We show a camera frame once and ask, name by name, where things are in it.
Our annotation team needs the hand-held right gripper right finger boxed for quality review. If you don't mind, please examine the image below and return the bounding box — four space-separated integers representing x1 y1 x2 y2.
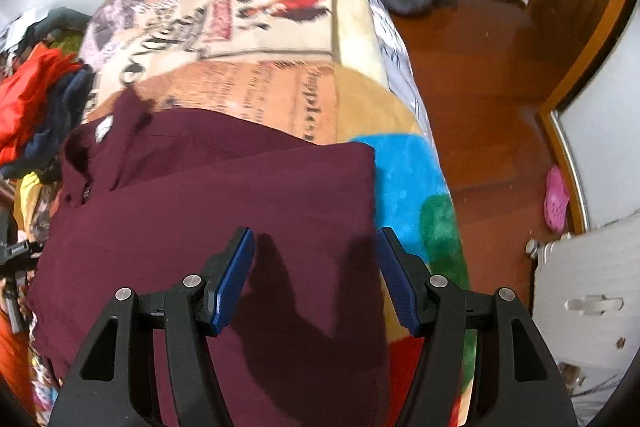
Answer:
376 227 578 427

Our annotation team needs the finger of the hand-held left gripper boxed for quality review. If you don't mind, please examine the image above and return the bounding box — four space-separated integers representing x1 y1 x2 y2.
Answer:
5 274 27 335
0 239 43 265

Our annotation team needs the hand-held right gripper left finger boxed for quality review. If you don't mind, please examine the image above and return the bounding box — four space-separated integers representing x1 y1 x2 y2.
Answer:
47 227 256 427

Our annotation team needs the maroon button-up shirt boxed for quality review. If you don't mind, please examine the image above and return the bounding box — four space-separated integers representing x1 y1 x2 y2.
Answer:
25 89 393 427

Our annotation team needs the yellow garment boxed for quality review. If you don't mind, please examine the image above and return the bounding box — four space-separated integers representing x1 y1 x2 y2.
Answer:
17 169 51 218

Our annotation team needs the dark navy garment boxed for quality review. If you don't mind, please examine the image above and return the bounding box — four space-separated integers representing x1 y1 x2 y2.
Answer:
0 64 98 180

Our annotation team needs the red garment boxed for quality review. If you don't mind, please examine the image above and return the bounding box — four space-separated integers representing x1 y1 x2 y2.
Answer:
0 44 83 165

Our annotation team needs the pink clog shoe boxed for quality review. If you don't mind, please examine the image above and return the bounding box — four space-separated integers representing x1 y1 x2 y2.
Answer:
544 164 571 232

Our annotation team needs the green patterned cloth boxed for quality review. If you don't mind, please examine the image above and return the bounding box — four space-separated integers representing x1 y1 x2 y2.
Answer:
50 32 85 54

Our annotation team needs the grey garment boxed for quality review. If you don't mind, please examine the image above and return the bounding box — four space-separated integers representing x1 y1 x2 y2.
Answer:
40 7 93 32

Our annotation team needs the white patterned bed sheet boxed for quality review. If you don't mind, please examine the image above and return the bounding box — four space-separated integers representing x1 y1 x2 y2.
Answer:
364 0 436 142

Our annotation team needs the printed blanket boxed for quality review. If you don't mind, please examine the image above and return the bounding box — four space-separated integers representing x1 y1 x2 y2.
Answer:
30 0 476 427

